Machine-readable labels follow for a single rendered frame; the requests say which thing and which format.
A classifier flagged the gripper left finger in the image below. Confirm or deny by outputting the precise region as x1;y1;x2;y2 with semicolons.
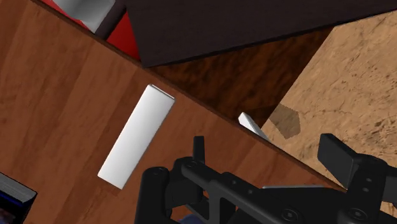
134;136;274;224

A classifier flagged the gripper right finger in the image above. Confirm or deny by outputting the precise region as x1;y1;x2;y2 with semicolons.
317;133;397;224

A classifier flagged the white rectangular block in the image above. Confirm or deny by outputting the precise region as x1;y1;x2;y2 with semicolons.
97;83;176;190

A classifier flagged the brown wooden desk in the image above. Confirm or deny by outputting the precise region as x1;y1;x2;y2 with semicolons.
0;0;347;224

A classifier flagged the dark robot stand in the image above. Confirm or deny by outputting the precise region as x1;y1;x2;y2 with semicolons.
40;0;397;68

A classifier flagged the dark blue book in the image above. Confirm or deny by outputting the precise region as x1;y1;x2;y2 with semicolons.
0;172;38;224

